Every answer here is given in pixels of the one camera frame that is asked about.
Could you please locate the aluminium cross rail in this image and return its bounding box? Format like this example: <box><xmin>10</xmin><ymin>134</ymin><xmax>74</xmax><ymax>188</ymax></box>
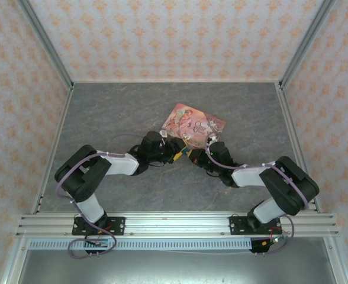
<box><xmin>15</xmin><ymin>211</ymin><xmax>339</xmax><ymax>238</ymax></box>

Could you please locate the aluminium side frame rail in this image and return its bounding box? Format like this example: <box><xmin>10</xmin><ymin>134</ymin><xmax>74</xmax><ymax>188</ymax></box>
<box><xmin>31</xmin><ymin>85</ymin><xmax>75</xmax><ymax>214</ymax></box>
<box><xmin>275</xmin><ymin>82</ymin><xmax>323</xmax><ymax>214</ymax></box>

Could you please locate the aluminium corner post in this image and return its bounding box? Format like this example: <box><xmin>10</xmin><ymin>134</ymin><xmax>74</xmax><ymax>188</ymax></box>
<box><xmin>16</xmin><ymin>0</ymin><xmax>75</xmax><ymax>89</ymax></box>
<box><xmin>279</xmin><ymin>0</ymin><xmax>338</xmax><ymax>89</ymax></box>

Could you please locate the small circuit board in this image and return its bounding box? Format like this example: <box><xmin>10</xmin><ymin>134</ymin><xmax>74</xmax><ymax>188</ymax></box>
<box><xmin>85</xmin><ymin>238</ymin><xmax>110</xmax><ymax>248</ymax></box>
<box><xmin>261</xmin><ymin>235</ymin><xmax>288</xmax><ymax>248</ymax></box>

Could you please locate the pink illustrated keepsake box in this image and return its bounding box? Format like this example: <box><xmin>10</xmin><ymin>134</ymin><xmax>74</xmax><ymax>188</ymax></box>
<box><xmin>161</xmin><ymin>102</ymin><xmax>227</xmax><ymax>149</ymax></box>

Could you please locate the grey metal panel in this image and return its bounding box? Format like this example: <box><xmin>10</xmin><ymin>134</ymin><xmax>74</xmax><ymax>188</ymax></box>
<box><xmin>2</xmin><ymin>248</ymin><xmax>348</xmax><ymax>284</ymax></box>

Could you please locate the white slotted cable duct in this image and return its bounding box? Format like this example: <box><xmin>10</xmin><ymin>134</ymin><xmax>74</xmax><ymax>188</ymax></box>
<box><xmin>28</xmin><ymin>238</ymin><xmax>253</xmax><ymax>251</ymax></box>

